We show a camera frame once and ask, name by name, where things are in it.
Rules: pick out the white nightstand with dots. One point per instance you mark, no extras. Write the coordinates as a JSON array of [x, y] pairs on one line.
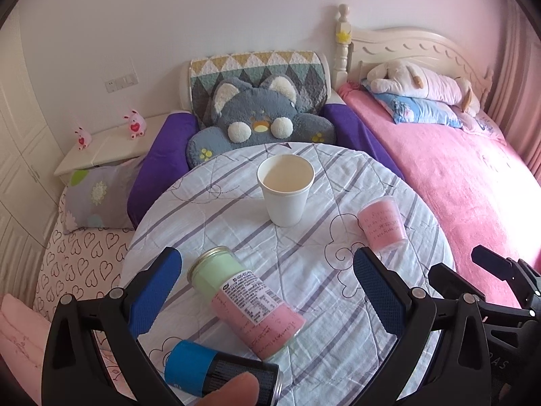
[[110, 143]]

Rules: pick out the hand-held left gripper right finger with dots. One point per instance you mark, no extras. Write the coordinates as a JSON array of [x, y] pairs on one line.
[[378, 292]]

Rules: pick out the person's left hand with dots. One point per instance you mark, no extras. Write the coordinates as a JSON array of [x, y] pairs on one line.
[[230, 391]]

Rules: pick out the blue cartoon pillow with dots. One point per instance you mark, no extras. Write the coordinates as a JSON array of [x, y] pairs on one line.
[[405, 108]]

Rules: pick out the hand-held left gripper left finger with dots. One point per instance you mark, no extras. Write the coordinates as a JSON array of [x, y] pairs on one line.
[[154, 292]]

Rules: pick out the white wardrobe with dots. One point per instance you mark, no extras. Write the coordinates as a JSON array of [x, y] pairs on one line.
[[21, 156]]

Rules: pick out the pink printed pillow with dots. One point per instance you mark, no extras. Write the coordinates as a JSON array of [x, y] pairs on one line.
[[482, 127]]

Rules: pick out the triangle patterned quilted chair cover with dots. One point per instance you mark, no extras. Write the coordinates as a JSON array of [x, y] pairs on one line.
[[253, 65]]

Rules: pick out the grey cat cushion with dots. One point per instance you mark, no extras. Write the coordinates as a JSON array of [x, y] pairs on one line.
[[253, 110]]

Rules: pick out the cream wooden bed headboard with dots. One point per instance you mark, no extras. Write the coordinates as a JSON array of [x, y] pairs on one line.
[[405, 46]]

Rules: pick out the pink curtain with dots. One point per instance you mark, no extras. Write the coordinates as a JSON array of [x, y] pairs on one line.
[[520, 72]]

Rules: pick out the blue and black can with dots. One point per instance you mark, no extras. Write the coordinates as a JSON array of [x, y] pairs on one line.
[[203, 368]]

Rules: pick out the pink bed blanket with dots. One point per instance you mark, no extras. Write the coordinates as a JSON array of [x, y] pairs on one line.
[[443, 169]]

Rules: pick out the grey floral pillow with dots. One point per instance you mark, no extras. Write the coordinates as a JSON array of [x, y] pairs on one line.
[[105, 194]]

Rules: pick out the green and pink cup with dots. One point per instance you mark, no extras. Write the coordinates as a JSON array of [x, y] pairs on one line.
[[249, 304]]

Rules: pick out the heart print bed sheet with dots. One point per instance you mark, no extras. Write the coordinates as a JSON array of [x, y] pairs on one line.
[[76, 262]]

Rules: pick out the white paper cup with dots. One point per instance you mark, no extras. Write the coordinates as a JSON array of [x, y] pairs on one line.
[[285, 207]]

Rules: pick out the white wall switch panel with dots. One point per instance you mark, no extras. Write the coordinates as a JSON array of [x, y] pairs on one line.
[[121, 83]]

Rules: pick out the pink plastic cup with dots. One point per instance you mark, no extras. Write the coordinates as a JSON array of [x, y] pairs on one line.
[[382, 224]]

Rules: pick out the striped white tablecloth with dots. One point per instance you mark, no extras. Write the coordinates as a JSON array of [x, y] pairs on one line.
[[321, 270]]

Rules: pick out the pink folded cloth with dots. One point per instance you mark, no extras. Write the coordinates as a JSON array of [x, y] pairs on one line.
[[21, 338]]

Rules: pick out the white and pink plush dog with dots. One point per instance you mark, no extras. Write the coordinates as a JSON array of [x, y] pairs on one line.
[[427, 84]]

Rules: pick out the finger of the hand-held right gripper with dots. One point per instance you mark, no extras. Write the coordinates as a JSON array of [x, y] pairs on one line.
[[490, 258], [448, 281]]

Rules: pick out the yellow sticker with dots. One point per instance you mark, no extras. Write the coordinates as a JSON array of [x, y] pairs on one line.
[[343, 36]]

